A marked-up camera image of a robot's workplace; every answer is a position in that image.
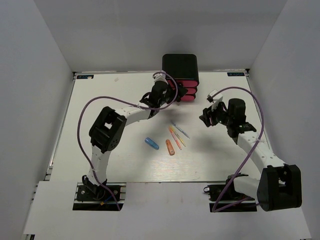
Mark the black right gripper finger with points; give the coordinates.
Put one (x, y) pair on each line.
(207, 112)
(206, 119)

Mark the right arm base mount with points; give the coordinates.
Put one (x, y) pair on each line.
(240, 203)

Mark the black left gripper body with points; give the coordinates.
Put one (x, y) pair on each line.
(170, 95)

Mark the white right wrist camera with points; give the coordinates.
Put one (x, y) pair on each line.
(214, 97)

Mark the pink bottom drawer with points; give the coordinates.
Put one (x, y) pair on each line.
(188, 98)

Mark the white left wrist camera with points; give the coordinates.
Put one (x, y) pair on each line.
(160, 76)

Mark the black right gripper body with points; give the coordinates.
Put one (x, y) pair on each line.
(220, 115)

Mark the thin orange highlighter pen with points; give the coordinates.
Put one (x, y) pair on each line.
(175, 138)

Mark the pink top drawer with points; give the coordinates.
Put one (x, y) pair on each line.
(187, 83)

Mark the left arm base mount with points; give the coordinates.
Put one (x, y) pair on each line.
(84, 199)

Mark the blue right corner label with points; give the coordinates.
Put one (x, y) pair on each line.
(235, 74)

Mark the thin yellow highlighter pen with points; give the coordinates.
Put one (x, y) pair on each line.
(177, 135)

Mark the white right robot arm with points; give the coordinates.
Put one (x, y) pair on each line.
(280, 184)

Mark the blue corner label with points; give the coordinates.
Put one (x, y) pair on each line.
(235, 74)
(85, 77)

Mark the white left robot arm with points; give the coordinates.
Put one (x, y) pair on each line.
(107, 130)

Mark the black drawer cabinet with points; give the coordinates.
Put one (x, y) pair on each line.
(181, 66)

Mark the blue left corner label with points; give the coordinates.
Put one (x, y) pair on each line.
(85, 77)

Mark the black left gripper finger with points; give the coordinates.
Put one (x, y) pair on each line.
(180, 90)
(178, 98)

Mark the pink drawer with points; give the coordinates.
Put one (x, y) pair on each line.
(188, 98)
(191, 90)
(187, 83)

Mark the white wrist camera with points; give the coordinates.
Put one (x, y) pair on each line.
(214, 97)
(160, 76)

